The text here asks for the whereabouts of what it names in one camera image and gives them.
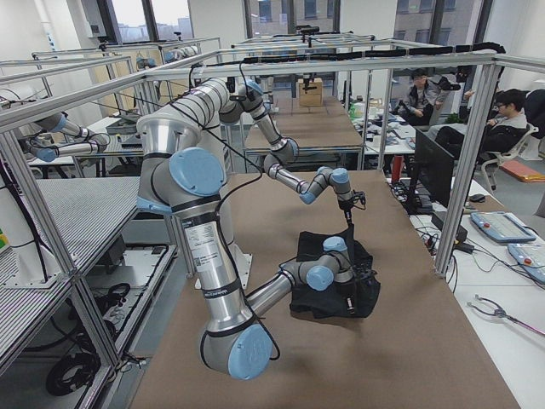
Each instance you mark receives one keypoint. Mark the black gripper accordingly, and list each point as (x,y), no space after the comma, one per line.
(346,212)
(350,290)

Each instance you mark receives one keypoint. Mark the black t-shirt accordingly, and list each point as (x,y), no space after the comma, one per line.
(324,267)

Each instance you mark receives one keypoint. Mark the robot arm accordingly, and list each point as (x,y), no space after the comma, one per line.
(289,162)
(235,341)

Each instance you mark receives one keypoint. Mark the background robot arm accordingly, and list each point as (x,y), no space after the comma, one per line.
(53,136)

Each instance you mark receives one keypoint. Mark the black Huawei monitor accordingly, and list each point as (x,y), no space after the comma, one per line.
(431,176)

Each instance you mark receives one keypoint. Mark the seated person grey jacket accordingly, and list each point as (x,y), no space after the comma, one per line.
(424,97)

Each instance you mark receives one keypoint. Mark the blue teach pendant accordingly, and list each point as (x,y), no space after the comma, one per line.
(502,227)

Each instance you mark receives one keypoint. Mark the grabber stick tool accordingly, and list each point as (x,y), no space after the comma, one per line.
(497,311)

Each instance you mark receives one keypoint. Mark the seated person dark jacket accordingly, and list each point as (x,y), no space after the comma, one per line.
(502,132)

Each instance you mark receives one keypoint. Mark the striped metal work table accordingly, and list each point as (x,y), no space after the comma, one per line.
(89,213)

